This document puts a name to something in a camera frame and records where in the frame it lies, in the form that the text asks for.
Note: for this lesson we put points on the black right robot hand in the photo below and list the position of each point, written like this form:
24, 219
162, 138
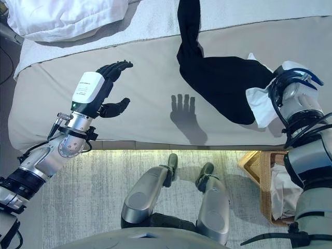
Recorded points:
286, 67

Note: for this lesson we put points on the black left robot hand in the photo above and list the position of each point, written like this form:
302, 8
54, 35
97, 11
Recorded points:
88, 90

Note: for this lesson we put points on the white garment with blue collar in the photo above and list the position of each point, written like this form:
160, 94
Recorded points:
259, 103

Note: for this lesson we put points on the black garment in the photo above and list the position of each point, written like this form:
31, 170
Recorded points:
220, 85

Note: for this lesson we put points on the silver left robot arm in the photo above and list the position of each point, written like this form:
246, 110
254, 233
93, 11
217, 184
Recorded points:
41, 160

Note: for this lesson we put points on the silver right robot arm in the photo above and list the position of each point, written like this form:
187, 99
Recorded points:
311, 160

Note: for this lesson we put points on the bed with beige cover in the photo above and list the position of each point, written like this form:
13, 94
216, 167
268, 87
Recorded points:
145, 103

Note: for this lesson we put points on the beige bed base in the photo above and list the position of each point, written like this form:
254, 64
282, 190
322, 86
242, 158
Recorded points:
114, 145

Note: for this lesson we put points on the white textured bed sheet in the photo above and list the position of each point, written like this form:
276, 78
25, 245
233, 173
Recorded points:
155, 23

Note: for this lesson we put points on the woven wicker basket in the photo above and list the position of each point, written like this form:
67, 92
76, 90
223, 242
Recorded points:
262, 181

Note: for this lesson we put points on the white pillow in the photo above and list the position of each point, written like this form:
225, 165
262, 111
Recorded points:
64, 18

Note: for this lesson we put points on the silver left robot leg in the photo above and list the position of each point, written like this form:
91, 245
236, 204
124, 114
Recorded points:
145, 194

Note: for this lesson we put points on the silver robot leg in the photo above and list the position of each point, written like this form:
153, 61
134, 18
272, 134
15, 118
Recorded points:
215, 207
145, 194

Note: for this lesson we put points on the grey robot torso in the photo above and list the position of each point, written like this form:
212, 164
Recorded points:
129, 241

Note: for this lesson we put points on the silver right robot leg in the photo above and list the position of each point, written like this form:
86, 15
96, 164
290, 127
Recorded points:
215, 207

